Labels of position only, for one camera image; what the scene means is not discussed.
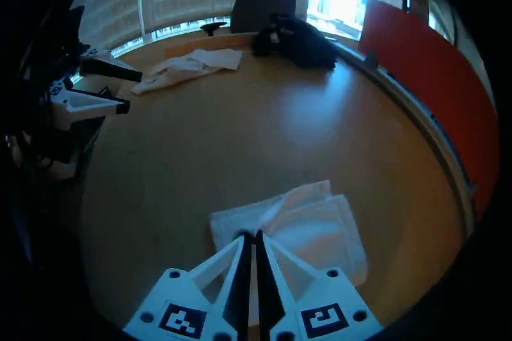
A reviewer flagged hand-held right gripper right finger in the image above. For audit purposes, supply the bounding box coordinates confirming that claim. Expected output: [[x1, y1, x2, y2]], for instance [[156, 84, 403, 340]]
[[255, 230, 381, 341]]

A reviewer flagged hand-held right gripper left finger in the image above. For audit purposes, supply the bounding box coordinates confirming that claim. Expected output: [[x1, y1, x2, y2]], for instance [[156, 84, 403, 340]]
[[122, 232, 253, 341]]

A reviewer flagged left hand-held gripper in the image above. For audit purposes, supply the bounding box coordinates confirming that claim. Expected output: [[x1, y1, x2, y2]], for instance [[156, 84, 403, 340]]
[[15, 0, 143, 182]]

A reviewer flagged white towel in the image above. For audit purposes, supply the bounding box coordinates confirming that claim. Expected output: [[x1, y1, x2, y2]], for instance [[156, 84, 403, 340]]
[[209, 179, 369, 289], [131, 48, 244, 96]]

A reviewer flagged black office chair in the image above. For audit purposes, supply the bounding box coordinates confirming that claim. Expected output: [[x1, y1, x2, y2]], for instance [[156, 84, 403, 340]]
[[200, 0, 297, 36]]

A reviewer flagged heap of black towels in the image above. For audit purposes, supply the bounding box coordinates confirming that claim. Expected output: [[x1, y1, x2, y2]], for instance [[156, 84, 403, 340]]
[[251, 12, 339, 72]]

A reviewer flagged red desk screen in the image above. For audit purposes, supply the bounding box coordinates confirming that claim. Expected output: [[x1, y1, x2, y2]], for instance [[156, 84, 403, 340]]
[[356, 0, 501, 224]]

